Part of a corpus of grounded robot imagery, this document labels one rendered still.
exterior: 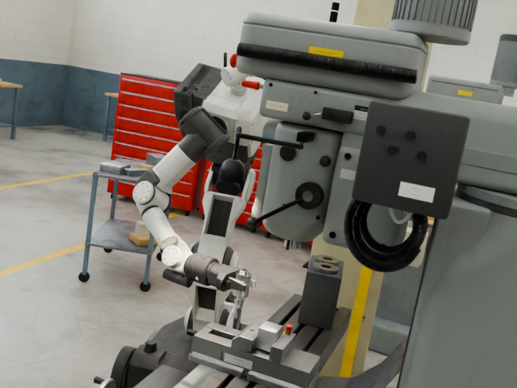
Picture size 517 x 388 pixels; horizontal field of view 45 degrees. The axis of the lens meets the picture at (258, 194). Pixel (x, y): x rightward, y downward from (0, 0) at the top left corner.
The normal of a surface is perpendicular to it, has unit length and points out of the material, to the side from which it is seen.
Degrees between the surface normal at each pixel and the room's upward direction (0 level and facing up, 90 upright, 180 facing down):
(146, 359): 45
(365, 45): 90
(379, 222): 90
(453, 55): 90
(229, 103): 34
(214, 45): 90
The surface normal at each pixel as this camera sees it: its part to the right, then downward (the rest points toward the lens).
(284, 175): -0.34, 0.13
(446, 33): 0.18, 0.22
